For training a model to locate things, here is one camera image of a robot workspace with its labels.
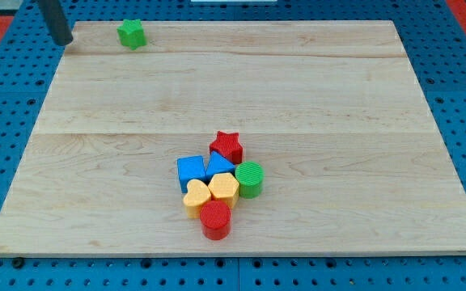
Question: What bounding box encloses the red star block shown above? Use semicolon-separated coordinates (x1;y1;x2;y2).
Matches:
209;131;244;165

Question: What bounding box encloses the green cylinder block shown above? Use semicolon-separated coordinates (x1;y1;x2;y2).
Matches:
235;161;265;199

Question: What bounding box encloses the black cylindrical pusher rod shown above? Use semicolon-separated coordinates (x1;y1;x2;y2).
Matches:
37;0;74;46

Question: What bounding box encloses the blue cube block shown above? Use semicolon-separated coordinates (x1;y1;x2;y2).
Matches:
176;155;206;193

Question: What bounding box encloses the wooden board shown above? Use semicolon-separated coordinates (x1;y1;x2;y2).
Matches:
0;21;466;258

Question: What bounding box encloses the yellow heart block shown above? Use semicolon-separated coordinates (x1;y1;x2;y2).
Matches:
183;179;211;219

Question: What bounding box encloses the blue triangle block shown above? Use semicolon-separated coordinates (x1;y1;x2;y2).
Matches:
205;151;235;181

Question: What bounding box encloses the yellow hexagon block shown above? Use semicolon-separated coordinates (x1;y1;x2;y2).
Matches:
208;172;239;209

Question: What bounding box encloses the red cylinder block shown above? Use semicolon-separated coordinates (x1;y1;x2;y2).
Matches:
200;200;231;240

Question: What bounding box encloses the green star block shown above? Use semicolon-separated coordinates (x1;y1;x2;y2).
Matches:
116;19;147;50

